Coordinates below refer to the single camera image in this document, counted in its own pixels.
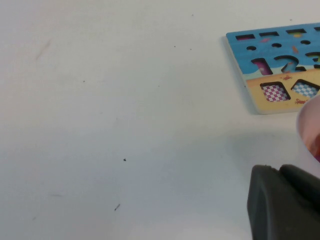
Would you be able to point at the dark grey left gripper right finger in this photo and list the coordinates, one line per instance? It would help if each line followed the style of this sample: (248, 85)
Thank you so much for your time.
(302, 182)

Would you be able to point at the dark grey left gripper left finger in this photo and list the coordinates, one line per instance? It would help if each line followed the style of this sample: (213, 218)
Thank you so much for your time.
(267, 205)

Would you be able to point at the magenta puzzle piece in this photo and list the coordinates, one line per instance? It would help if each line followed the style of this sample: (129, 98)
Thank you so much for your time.
(318, 158)

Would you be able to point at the pink plastic bowl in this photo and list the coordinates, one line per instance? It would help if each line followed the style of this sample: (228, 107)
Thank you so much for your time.
(306, 122)

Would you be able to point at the colourful sea-themed puzzle board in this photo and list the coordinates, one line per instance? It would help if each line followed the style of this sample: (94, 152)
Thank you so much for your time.
(252, 55)

